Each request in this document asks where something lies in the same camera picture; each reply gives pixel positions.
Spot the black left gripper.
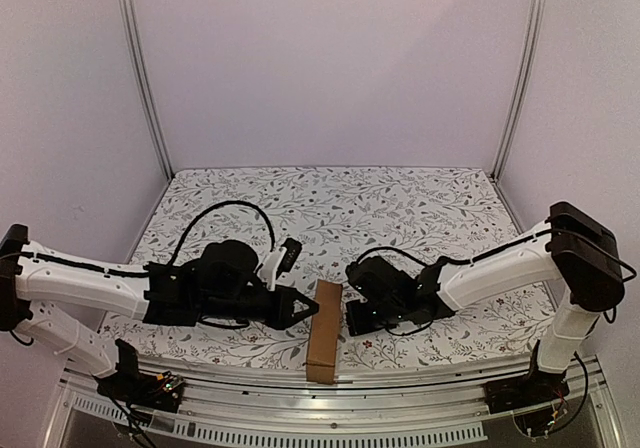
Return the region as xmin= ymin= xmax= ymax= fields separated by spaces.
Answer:
xmin=200 ymin=285 xmax=319 ymax=332

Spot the brown cardboard box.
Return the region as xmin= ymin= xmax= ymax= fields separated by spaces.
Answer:
xmin=305 ymin=280 xmax=343 ymax=385

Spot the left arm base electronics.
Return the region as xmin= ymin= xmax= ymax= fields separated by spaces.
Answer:
xmin=96 ymin=339 xmax=186 ymax=413

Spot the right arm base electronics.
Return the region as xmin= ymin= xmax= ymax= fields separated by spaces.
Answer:
xmin=483 ymin=361 xmax=570 ymax=438

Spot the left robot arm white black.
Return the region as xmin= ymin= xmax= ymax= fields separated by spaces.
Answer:
xmin=1 ymin=224 xmax=319 ymax=402

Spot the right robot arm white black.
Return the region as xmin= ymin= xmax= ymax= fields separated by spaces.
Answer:
xmin=346 ymin=202 xmax=637 ymax=404

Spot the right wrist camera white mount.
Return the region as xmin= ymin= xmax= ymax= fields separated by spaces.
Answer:
xmin=345 ymin=262 xmax=362 ymax=290

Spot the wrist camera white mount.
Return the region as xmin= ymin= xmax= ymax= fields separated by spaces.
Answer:
xmin=345 ymin=262 xmax=362 ymax=290
xmin=258 ymin=238 xmax=302 ymax=291

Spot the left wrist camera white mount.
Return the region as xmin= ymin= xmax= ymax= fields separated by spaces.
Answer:
xmin=258 ymin=238 xmax=302 ymax=291

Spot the aluminium front rail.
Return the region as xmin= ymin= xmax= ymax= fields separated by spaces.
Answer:
xmin=42 ymin=355 xmax=631 ymax=447

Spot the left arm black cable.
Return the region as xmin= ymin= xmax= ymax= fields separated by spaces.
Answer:
xmin=19 ymin=200 xmax=276 ymax=274

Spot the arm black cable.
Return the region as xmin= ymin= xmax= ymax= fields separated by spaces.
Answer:
xmin=19 ymin=200 xmax=276 ymax=274
xmin=357 ymin=227 xmax=639 ymax=289

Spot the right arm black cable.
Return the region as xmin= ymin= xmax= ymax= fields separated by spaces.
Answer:
xmin=357 ymin=227 xmax=639 ymax=289

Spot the left aluminium frame post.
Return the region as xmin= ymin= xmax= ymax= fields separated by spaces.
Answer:
xmin=118 ymin=0 xmax=175 ymax=181

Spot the aluminium frame post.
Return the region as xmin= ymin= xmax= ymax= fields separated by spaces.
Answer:
xmin=118 ymin=0 xmax=175 ymax=181
xmin=490 ymin=0 xmax=546 ymax=184

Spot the right aluminium frame post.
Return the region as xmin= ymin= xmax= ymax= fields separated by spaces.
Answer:
xmin=490 ymin=0 xmax=546 ymax=184

